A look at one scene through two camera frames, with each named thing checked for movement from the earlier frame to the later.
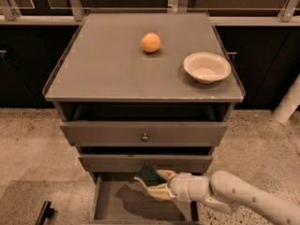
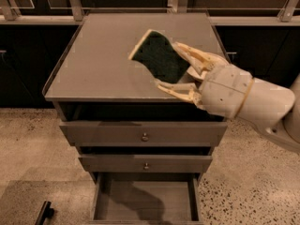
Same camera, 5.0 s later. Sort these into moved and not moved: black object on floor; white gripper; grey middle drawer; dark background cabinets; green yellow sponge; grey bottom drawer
Moved: green yellow sponge; white gripper
Not moved: grey bottom drawer; dark background cabinets; grey middle drawer; black object on floor
